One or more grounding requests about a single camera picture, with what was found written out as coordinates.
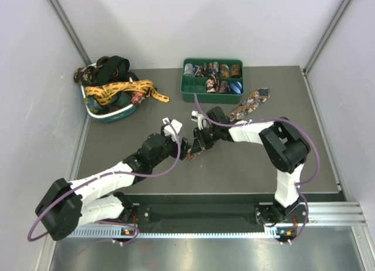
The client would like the black tie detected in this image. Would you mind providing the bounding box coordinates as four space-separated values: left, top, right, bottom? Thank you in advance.
94 56 139 86

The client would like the right aluminium frame post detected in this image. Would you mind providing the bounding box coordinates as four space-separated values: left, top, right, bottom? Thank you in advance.
302 0 353 76

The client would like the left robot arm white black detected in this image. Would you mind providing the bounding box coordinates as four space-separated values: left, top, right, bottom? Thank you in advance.
35 133 189 241

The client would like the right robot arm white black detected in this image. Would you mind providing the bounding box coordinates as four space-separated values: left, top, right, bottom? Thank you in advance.
189 107 311 222

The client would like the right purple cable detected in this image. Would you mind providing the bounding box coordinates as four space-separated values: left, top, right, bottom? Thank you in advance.
193 94 320 245

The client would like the grey slotted cable duct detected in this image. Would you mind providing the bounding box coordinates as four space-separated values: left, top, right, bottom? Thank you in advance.
68 225 293 239

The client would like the brown floral tie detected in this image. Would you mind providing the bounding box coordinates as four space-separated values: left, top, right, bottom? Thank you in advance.
187 88 270 159

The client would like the dark red rolled tie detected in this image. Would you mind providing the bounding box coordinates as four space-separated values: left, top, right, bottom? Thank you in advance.
194 63 207 77

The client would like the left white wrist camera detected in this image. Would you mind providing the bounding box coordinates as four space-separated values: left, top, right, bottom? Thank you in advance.
162 118 183 142

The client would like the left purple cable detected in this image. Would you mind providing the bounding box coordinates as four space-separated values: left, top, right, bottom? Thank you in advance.
28 120 180 242

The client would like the aluminium frame post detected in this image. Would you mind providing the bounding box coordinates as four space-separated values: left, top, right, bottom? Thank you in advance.
47 0 92 65
302 0 353 76

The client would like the dark brown rolled tie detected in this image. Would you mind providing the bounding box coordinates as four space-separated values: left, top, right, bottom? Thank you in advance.
230 64 242 78

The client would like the brown pink rolled tie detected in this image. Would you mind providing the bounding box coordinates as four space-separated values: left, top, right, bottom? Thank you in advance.
219 80 230 94

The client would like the blue striped rolled tie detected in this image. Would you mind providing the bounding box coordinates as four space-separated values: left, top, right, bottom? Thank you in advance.
230 81 243 95

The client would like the red patterned tie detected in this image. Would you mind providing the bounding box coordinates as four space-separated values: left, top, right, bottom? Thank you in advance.
131 91 145 105

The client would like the green patterned tie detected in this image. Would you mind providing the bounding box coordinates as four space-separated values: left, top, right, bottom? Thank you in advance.
84 96 103 115

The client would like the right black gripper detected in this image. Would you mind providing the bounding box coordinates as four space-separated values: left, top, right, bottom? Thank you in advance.
191 125 221 155

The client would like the white teal basket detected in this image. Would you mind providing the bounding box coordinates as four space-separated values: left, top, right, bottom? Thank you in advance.
79 63 138 124

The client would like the dark floral tie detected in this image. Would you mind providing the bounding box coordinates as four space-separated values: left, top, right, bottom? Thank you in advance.
73 66 95 87

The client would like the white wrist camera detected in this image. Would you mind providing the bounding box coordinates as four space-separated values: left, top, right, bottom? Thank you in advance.
162 118 183 142
190 111 210 130

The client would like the pink floral rolled tie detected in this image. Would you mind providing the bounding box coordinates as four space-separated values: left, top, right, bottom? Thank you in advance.
206 77 219 94

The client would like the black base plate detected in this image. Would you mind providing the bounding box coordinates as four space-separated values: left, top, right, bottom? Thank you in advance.
117 193 308 234

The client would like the green compartment tray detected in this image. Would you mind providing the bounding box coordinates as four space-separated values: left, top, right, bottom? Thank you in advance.
180 58 244 104

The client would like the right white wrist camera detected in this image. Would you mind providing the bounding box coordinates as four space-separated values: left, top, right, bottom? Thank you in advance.
190 111 210 130

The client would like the aluminium front rail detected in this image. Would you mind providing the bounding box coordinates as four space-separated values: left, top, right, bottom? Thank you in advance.
307 202 366 227

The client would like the yellow patterned tie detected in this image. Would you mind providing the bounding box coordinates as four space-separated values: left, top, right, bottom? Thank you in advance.
84 80 170 105

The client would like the grey rolled tie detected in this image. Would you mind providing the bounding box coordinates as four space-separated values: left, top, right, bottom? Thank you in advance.
183 63 195 77

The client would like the left aluminium frame post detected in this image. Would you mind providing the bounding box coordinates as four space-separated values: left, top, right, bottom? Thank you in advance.
47 0 92 65

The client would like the teal floral rolled tie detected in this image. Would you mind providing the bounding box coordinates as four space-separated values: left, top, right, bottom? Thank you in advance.
207 61 219 77

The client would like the purple cable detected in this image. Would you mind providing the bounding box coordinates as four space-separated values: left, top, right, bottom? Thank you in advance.
193 94 320 245
28 120 180 242

